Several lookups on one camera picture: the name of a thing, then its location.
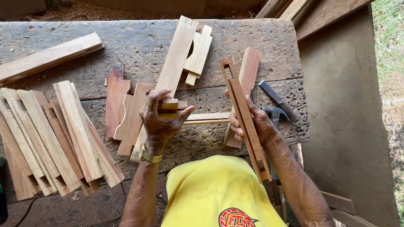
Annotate grooved wooden rail with mortises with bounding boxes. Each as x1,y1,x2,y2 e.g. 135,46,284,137
218,55,272,183

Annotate reddish shaped wooden slat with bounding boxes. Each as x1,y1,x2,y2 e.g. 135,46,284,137
104,65,132,139

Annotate gold wristwatch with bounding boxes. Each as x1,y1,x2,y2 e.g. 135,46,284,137
138,143,164,164

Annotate person's right hand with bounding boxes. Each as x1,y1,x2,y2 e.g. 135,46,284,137
224,90,282,149

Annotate leaning weathered wooden planks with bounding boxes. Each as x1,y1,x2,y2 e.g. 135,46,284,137
255,0,374,42

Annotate chisel with dark handle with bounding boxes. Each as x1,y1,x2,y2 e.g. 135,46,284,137
258,80,300,123

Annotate yellow shirt with red emblem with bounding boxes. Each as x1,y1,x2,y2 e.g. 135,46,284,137
160,154,288,227

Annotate reddish square wooden post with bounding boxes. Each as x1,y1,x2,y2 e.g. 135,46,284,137
223,47,262,149

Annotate long pale wooden board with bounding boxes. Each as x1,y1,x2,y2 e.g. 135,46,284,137
130,15,199,163

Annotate pile of grooved wooden rails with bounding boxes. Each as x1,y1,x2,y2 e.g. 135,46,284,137
0,80,126,201

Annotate steel claw hammer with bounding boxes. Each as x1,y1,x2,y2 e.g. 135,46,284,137
260,107,290,180

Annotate short pale tenoned board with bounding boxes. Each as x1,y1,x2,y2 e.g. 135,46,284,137
183,25,213,87

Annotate pale shaped wooden slat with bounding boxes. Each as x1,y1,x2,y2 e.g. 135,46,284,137
113,82,149,156

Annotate person's left hand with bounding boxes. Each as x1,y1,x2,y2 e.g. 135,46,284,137
139,89,196,155

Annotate short notched wooden rail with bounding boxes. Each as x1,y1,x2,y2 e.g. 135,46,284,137
157,98,231,126

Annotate stacked wooden offcuts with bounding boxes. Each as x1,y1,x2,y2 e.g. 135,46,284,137
273,180,379,227

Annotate thick pale wooden plank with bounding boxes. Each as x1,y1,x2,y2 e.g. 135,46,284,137
0,32,105,84

